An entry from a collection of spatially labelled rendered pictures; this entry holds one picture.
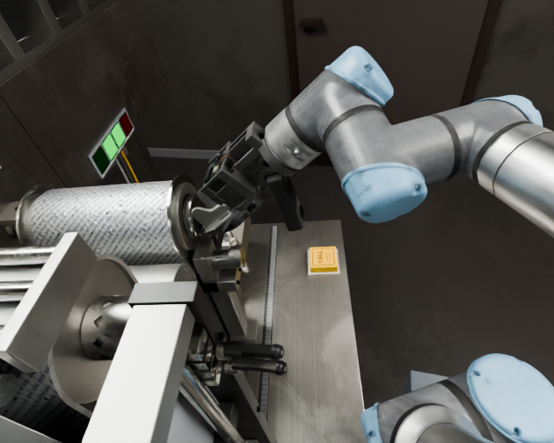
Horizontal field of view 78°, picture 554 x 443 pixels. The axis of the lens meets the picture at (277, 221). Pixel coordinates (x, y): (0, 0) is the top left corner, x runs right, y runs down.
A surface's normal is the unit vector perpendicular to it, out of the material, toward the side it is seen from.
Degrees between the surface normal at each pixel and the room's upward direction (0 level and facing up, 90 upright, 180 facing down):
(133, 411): 0
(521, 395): 8
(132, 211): 37
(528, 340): 0
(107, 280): 90
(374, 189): 47
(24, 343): 90
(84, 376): 90
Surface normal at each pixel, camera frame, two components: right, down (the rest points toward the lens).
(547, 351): -0.12, -0.70
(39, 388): -0.08, 0.38
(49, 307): 0.99, -0.06
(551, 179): -0.78, -0.33
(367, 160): -0.49, -0.22
